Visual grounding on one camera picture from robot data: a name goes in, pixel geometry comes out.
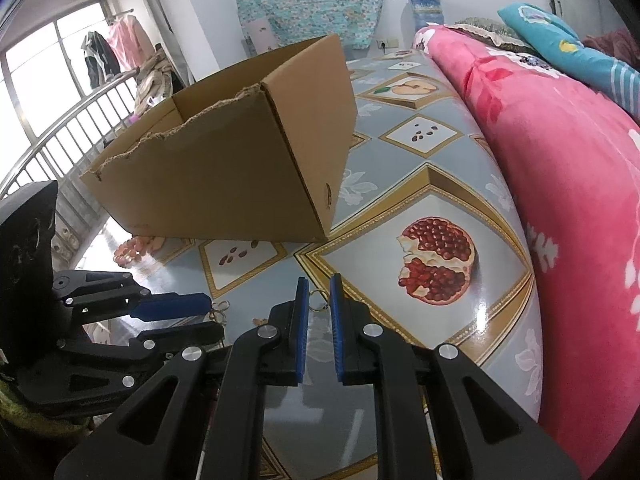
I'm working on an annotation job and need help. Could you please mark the fruit print tablecloth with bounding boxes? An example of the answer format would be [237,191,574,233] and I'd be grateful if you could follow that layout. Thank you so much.
[75,47,546,480]

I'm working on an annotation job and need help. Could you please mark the beige slippers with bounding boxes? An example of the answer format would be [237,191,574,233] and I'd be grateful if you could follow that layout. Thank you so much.
[52,227,81,261]

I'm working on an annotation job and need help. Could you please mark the window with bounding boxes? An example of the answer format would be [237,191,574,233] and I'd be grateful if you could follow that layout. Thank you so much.
[0,2,116,126]

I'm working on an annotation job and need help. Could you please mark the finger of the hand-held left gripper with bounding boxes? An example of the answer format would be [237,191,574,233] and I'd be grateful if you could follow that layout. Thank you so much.
[52,270,212,323]
[10,321,225,413]

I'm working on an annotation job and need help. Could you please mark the blue cartoon pillow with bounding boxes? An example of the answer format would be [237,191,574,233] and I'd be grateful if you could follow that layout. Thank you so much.
[497,2,640,121]

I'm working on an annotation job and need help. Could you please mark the grey lace pillow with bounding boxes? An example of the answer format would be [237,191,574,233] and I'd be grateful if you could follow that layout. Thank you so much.
[452,17,538,53]

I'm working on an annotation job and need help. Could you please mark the pile of clothes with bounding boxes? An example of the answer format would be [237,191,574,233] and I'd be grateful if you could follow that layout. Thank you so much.
[134,47,183,116]

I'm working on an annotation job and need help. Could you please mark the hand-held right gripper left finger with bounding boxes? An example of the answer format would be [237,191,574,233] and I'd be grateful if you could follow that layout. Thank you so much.
[54,276,310,480]

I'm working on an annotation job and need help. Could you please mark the brown cardboard box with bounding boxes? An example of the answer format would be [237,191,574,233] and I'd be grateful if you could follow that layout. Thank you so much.
[80,34,358,243]

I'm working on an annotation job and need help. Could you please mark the blue water jug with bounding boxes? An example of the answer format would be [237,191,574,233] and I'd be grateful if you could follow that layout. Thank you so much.
[407,0,443,28]

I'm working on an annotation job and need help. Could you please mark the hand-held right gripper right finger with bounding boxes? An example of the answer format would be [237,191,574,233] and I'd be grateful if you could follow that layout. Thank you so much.
[329,274,583,480]

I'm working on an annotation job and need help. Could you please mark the pink floral blanket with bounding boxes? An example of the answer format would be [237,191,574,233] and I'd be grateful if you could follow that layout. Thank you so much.
[411,24,640,476]

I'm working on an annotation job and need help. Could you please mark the metal railing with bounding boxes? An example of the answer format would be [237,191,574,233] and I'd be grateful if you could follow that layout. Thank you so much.
[0,67,146,261]

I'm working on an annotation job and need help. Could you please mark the green fuzzy cloth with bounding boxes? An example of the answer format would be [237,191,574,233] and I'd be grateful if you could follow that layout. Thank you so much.
[0,375,96,441]

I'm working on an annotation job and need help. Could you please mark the dark hanging jacket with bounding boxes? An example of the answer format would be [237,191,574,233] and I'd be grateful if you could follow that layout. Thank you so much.
[82,31,121,92]

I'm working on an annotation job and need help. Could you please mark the pink hanging garment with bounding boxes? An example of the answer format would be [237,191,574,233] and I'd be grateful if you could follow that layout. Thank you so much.
[106,15,153,72]

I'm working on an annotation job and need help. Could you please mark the pink bead bracelet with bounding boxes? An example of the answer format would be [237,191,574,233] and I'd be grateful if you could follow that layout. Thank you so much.
[112,235,166,267]

